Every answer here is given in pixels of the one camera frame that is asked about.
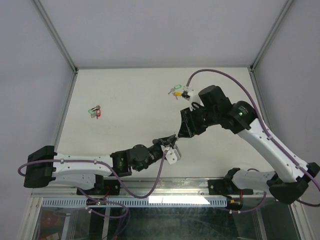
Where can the left aluminium frame post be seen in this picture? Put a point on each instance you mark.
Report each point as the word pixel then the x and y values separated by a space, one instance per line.
pixel 54 34

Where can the right aluminium frame post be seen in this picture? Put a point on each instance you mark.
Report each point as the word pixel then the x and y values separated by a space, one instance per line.
pixel 272 33

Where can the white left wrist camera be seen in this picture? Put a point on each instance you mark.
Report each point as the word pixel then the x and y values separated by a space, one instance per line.
pixel 172 154

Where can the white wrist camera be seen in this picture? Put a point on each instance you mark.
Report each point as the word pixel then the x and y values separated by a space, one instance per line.
pixel 172 154
pixel 190 94

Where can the aluminium frame post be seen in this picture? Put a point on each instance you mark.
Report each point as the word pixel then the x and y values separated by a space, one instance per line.
pixel 272 33
pixel 54 34

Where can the key with green tag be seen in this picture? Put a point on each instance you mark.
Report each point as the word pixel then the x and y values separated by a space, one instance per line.
pixel 92 111
pixel 174 88

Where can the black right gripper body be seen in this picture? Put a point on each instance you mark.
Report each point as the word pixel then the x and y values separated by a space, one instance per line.
pixel 203 118

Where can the key with red tag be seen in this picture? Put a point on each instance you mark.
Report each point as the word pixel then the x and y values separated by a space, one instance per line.
pixel 97 113

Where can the metal mounting rail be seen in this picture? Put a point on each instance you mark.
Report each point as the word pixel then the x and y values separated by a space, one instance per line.
pixel 166 186

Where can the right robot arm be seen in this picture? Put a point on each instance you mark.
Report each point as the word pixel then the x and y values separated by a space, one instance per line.
pixel 290 176

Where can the white slotted cable duct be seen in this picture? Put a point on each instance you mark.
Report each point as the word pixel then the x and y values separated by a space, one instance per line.
pixel 152 201

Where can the key with yellow tag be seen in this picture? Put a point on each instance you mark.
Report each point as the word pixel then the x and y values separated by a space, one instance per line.
pixel 177 94

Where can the key with green tag left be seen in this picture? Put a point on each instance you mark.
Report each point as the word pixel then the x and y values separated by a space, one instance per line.
pixel 92 111

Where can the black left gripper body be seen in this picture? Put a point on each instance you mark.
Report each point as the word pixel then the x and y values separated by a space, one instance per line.
pixel 155 152

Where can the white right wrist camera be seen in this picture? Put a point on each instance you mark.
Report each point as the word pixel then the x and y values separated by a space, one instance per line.
pixel 190 94

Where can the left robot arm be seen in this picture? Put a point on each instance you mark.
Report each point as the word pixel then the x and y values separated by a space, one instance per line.
pixel 45 166

